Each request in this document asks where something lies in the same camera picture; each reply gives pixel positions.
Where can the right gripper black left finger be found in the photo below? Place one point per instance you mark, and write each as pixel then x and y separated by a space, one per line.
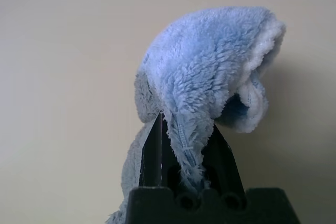
pixel 155 155

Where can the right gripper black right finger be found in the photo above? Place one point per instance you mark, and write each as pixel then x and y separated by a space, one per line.
pixel 224 171

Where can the light blue fluffy rag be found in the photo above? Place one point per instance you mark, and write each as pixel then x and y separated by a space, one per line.
pixel 204 58

